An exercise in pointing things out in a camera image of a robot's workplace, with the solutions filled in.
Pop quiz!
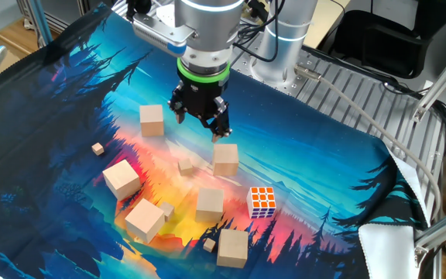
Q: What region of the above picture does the green flange ring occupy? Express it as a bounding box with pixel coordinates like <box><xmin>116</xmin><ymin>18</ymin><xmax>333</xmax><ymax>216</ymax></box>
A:
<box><xmin>176</xmin><ymin>57</ymin><xmax>232</xmax><ymax>84</ymax></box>

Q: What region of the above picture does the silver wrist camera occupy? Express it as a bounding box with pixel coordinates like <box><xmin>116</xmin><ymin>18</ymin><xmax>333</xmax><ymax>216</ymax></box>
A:
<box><xmin>132</xmin><ymin>13</ymin><xmax>188</xmax><ymax>58</ymax></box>

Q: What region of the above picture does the large wooden cube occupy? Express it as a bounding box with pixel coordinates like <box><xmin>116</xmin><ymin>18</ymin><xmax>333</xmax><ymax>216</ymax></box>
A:
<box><xmin>195</xmin><ymin>188</ymin><xmax>225</xmax><ymax>223</ymax></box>
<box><xmin>124</xmin><ymin>198</ymin><xmax>166</xmax><ymax>244</ymax></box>
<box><xmin>211</xmin><ymin>143</ymin><xmax>240</xmax><ymax>177</ymax></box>
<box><xmin>139</xmin><ymin>104</ymin><xmax>165</xmax><ymax>137</ymax></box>
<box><xmin>102</xmin><ymin>159</ymin><xmax>142</xmax><ymax>202</ymax></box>
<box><xmin>216</xmin><ymin>228</ymin><xmax>249</xmax><ymax>269</ymax></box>

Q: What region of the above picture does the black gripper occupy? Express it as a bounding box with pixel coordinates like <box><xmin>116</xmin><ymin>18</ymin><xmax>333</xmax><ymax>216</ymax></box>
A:
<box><xmin>170</xmin><ymin>73</ymin><xmax>233</xmax><ymax>143</ymax></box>

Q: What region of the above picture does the aluminium frame bar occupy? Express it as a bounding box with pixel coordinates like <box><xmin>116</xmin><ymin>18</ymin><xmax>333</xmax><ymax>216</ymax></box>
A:
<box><xmin>411</xmin><ymin>45</ymin><xmax>446</xmax><ymax>124</ymax></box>
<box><xmin>413</xmin><ymin>201</ymin><xmax>446</xmax><ymax>268</ymax></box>

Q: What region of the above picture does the forest sunset printed cloth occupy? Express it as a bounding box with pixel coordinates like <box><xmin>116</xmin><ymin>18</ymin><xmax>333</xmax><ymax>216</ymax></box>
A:
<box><xmin>0</xmin><ymin>2</ymin><xmax>435</xmax><ymax>279</ymax></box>

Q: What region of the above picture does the aluminium extrusion rack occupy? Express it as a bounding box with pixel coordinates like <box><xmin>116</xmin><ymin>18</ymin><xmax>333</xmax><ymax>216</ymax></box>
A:
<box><xmin>15</xmin><ymin>0</ymin><xmax>104</xmax><ymax>47</ymax></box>

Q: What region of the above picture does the black office chair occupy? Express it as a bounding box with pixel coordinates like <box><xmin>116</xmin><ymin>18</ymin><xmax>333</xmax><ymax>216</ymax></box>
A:
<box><xmin>330</xmin><ymin>8</ymin><xmax>435</xmax><ymax>80</ymax></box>

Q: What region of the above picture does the gray base cable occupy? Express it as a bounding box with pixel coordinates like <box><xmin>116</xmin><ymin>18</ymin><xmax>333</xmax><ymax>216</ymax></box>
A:
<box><xmin>293</xmin><ymin>64</ymin><xmax>444</xmax><ymax>224</ymax></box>

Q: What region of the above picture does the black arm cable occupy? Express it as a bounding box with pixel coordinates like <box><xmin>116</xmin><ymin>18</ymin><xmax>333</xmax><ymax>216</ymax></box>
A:
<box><xmin>230</xmin><ymin>0</ymin><xmax>286</xmax><ymax>64</ymax></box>

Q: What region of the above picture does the Rubik's cube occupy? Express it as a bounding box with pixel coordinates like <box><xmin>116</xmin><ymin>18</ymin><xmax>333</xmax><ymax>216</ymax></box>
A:
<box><xmin>245</xmin><ymin>186</ymin><xmax>277</xmax><ymax>220</ymax></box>

